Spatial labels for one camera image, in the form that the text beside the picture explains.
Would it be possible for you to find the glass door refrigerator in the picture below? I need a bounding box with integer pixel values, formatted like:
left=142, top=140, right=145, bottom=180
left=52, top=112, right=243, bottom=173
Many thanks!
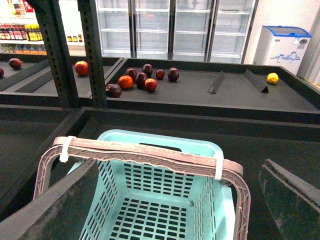
left=96, top=0, right=258, bottom=64

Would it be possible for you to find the dark perforated shelf post right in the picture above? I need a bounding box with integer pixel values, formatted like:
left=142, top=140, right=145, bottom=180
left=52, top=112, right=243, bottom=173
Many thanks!
left=77, top=0, right=107, bottom=108

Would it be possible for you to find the red apple left bin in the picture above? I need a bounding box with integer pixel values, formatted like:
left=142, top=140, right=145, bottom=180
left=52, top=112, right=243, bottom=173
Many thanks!
left=75, top=60, right=89, bottom=76

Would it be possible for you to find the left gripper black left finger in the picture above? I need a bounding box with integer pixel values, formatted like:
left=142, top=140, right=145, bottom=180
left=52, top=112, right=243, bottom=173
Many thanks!
left=0, top=159, right=99, bottom=240

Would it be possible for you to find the black flat divider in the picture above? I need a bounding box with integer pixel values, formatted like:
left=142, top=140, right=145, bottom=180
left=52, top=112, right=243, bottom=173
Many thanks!
left=207, top=71, right=225, bottom=94

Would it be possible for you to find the dark perforated shelf post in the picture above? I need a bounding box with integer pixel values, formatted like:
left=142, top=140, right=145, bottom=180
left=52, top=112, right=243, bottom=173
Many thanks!
left=77, top=0, right=107, bottom=108
left=27, top=0, right=79, bottom=108

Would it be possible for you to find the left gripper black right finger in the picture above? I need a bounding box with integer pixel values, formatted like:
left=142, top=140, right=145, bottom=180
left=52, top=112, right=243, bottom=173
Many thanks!
left=258, top=159, right=320, bottom=240

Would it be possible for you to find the dark red apple back left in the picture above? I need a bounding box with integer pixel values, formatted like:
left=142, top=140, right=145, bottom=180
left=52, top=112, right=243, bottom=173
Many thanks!
left=125, top=68, right=137, bottom=82

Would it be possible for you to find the dark red apple front left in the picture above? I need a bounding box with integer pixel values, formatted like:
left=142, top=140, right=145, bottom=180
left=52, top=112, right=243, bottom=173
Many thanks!
left=105, top=83, right=122, bottom=98

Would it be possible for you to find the light blue plastic basket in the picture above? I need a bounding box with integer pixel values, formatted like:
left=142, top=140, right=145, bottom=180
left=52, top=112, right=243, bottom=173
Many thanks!
left=66, top=129, right=237, bottom=240

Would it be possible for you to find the black produce bin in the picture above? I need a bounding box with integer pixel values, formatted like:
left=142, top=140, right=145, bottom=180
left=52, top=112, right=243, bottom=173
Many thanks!
left=0, top=105, right=320, bottom=240
left=105, top=58, right=320, bottom=125
left=0, top=53, right=124, bottom=107

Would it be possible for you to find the black lower produce bin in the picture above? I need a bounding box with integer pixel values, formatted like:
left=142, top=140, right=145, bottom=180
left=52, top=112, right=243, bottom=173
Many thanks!
left=0, top=105, right=320, bottom=240

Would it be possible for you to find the dark red apple centre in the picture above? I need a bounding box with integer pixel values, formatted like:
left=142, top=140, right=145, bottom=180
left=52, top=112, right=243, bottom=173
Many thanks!
left=135, top=72, right=148, bottom=89

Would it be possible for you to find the yellow lemon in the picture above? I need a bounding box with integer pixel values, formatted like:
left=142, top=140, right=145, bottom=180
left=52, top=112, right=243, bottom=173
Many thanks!
left=266, top=72, right=279, bottom=85

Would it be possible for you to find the shelf with sauce bottles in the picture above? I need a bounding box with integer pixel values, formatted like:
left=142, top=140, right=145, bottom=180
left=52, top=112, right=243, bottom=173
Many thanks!
left=0, top=0, right=86, bottom=56

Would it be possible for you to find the small dark red apple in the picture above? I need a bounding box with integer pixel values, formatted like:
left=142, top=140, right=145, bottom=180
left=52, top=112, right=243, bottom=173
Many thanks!
left=156, top=69, right=165, bottom=80

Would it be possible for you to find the black triangular divider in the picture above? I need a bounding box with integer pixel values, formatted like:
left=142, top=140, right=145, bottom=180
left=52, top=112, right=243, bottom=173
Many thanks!
left=244, top=68, right=269, bottom=94

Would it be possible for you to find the black left produce bin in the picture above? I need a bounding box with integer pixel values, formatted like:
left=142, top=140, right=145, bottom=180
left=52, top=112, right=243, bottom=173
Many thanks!
left=0, top=53, right=124, bottom=107

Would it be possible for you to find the dark perforated shelf post left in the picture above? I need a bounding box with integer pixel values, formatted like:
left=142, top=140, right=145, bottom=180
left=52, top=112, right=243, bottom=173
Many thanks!
left=27, top=0, right=79, bottom=108

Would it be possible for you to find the dark fruit left edge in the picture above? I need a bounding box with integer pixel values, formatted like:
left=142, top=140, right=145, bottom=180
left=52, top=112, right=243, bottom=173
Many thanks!
left=0, top=68, right=4, bottom=78

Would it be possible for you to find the dark red apple right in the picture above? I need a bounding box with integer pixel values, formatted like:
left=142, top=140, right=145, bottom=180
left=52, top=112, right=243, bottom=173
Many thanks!
left=167, top=67, right=180, bottom=82

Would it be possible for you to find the white zip tie left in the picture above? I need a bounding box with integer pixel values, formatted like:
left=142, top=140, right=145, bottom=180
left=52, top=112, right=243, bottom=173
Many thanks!
left=59, top=136, right=76, bottom=163

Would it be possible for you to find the orange fruit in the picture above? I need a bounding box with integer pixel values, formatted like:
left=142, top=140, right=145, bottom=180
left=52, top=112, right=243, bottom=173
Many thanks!
left=118, top=75, right=134, bottom=90

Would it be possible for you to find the white chest freezer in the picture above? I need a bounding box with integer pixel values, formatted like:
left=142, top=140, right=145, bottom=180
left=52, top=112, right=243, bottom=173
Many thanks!
left=253, top=25, right=312, bottom=75

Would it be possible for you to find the black upper produce bin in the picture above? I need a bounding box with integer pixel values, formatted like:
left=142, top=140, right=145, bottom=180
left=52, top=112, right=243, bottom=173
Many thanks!
left=105, top=58, right=320, bottom=125

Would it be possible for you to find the dark fruit far left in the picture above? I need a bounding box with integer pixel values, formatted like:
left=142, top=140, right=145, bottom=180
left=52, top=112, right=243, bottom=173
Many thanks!
left=8, top=58, right=23, bottom=70

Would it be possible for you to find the red apple in cluster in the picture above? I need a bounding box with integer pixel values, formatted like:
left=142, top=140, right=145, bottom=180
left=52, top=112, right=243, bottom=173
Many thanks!
left=144, top=78, right=158, bottom=92

